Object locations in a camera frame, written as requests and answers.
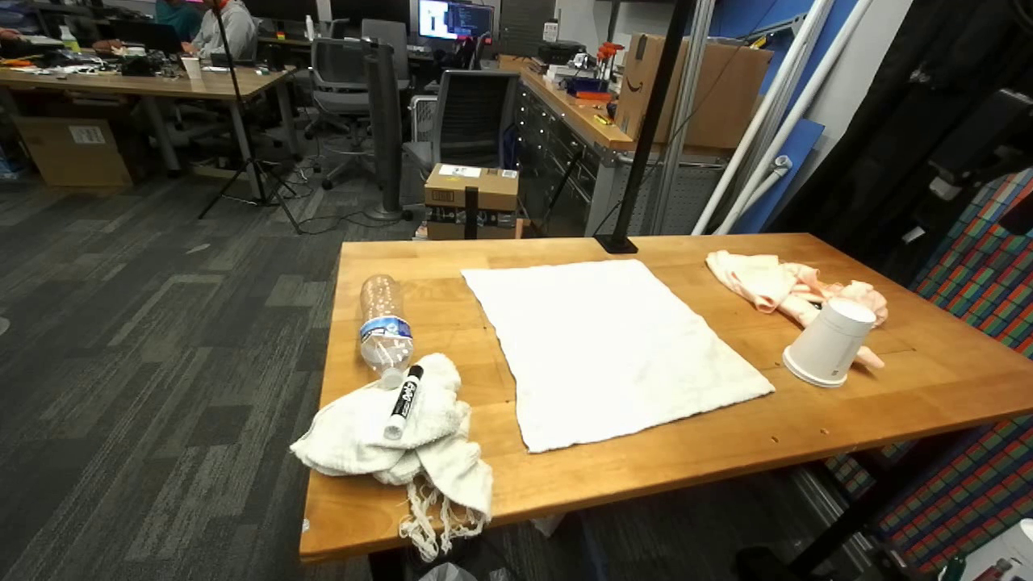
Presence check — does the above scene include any white towel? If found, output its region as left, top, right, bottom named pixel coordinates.
left=460, top=260, right=773, bottom=451

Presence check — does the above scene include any cardboard box on floor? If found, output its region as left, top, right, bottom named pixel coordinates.
left=424, top=166, right=520, bottom=240

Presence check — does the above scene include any grey drawer cabinet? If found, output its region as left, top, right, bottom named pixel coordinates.
left=515, top=74, right=727, bottom=236

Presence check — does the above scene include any clear plastic water bottle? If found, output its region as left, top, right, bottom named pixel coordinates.
left=359, top=274, right=414, bottom=370

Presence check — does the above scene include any black white marker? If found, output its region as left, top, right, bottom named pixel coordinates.
left=385, top=366, right=424, bottom=440

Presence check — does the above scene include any crumpled white rag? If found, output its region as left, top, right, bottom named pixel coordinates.
left=291, top=351, right=493, bottom=561

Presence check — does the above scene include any peach pink cloth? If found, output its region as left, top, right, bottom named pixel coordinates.
left=704, top=248, right=887, bottom=327

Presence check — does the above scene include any computer monitor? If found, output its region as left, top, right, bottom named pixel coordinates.
left=417, top=0, right=493, bottom=38

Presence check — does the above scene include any large cardboard box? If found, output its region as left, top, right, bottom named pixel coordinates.
left=617, top=36, right=772, bottom=151

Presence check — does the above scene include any white paper cup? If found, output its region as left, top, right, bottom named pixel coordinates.
left=781, top=297, right=873, bottom=387

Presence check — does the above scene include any black vertical pole stand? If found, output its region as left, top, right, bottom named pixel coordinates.
left=596, top=0, right=694, bottom=255

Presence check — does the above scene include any wooden office desk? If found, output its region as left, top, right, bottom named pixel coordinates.
left=0, top=69, right=291, bottom=170

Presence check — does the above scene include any seated person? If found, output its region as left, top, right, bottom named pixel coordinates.
left=181, top=0, right=257, bottom=59

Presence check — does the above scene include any black camera tripod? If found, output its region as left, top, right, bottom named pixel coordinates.
left=193, top=0, right=306, bottom=236

